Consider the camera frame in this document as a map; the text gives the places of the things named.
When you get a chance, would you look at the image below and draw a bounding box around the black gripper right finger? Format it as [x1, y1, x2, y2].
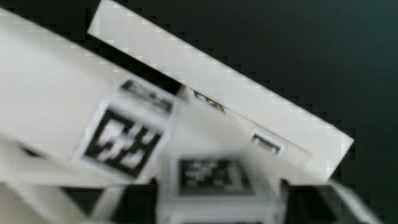
[280, 180, 355, 224]

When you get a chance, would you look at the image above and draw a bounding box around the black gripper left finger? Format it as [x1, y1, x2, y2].
[111, 184, 157, 224]

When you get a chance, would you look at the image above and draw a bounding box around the white marker cube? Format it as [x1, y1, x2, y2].
[156, 152, 285, 224]

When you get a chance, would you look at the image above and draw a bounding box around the white chair seat part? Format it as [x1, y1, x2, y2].
[0, 138, 125, 224]

